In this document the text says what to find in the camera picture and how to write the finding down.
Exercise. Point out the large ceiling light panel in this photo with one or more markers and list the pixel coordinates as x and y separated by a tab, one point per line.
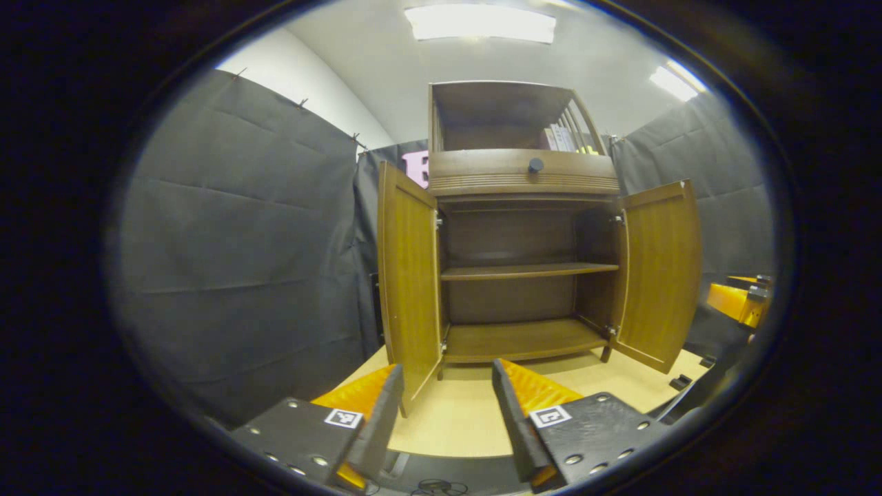
480	23

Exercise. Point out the row of upright books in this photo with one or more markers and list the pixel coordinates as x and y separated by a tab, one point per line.
561	139

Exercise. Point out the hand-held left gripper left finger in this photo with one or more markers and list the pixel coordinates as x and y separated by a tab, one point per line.
379	427

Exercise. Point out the small black block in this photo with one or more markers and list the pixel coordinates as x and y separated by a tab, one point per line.
679	381

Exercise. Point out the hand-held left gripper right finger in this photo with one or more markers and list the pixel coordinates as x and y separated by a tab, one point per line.
513	427

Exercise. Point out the small ceiling light panel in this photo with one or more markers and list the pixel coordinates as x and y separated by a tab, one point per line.
677	81

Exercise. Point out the black backdrop cloth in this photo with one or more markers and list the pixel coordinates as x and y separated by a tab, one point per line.
241	262

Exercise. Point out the round black drawer knob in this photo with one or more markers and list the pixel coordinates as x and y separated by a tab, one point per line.
535	165

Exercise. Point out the wooden inner cabinet shelf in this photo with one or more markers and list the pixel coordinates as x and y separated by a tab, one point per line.
524	271

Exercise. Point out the wooden shoe cabinet door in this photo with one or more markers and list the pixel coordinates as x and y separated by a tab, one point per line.
661	275
410	289

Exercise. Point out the wooden double-door shoe cabinet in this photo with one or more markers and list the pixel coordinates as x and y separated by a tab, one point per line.
510	169

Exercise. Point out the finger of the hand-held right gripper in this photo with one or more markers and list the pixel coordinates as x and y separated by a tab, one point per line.
747	281
730	302

